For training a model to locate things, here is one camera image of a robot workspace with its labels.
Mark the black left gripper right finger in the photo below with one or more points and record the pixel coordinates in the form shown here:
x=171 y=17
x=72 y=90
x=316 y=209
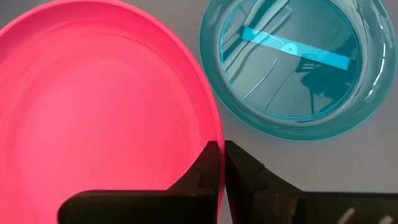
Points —
x=280 y=205

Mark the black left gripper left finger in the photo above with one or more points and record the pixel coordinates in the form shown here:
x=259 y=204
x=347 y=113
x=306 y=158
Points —
x=155 y=207

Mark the opaque pink plastic plate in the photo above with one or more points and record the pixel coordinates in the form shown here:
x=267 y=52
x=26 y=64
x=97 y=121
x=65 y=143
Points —
x=93 y=109

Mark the clear blue plastic plate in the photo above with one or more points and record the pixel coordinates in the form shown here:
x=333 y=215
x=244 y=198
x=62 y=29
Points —
x=295 y=77

